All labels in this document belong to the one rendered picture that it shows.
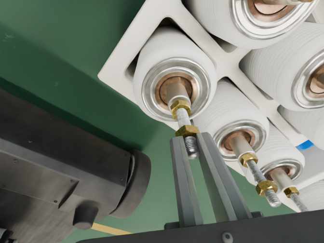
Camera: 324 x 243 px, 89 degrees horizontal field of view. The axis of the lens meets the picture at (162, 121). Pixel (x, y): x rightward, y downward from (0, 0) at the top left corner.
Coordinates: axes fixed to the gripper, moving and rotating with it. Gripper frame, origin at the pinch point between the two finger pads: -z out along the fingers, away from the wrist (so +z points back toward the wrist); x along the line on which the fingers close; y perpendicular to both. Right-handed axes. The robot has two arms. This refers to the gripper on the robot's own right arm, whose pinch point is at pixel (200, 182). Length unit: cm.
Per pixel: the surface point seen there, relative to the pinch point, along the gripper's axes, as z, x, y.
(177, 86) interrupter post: -10.3, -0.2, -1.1
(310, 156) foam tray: -23, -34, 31
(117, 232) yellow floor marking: -36, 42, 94
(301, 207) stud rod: -5.6, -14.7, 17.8
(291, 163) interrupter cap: -11.0, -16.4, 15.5
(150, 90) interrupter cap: -11.0, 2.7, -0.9
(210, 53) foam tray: -18.4, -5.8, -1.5
